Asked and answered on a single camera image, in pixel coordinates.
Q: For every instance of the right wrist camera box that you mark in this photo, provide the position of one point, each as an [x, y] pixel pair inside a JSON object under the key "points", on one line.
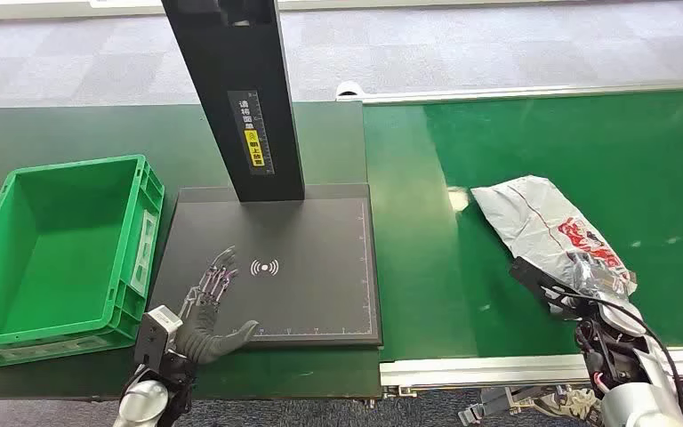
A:
{"points": [[536, 280]]}

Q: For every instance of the dark green table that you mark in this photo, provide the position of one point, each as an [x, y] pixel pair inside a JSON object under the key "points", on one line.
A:
{"points": [[82, 129]]}

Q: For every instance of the black scanner column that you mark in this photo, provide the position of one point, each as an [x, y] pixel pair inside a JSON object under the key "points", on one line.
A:
{"points": [[235, 59]]}

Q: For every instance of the wide aluminium conveyor rail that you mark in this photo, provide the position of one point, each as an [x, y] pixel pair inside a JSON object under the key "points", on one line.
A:
{"points": [[494, 370]]}

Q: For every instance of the thin aluminium conveyor rail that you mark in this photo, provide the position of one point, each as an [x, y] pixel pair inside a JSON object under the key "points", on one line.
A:
{"points": [[524, 92]]}

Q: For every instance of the green conveyor belt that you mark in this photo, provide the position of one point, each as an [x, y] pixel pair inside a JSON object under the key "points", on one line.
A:
{"points": [[553, 147]]}

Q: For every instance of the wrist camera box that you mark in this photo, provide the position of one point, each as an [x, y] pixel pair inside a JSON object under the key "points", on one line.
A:
{"points": [[156, 333], [536, 280]]}

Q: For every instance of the green plastic crate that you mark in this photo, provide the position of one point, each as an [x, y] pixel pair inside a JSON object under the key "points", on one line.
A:
{"points": [[53, 259]]}

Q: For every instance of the white conveyor roller cap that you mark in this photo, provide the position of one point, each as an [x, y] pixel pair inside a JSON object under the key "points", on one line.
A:
{"points": [[347, 88]]}

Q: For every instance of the grey patterned shoe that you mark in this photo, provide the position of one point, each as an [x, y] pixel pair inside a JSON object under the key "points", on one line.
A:
{"points": [[571, 405]]}

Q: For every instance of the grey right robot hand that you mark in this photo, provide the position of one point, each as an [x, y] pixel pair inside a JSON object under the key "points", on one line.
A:
{"points": [[603, 289]]}

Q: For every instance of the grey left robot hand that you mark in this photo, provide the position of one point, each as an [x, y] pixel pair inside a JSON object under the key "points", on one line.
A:
{"points": [[200, 336]]}

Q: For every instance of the metal conveyor bracket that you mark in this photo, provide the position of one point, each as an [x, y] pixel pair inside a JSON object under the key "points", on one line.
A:
{"points": [[400, 392]]}

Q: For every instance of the grey package with red print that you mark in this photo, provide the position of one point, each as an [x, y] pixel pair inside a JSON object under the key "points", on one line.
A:
{"points": [[536, 227]]}

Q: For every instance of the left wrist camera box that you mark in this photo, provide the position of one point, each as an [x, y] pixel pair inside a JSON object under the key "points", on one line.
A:
{"points": [[156, 333]]}

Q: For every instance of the black and yellow column label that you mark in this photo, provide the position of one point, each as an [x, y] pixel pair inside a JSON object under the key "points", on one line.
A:
{"points": [[251, 132]]}

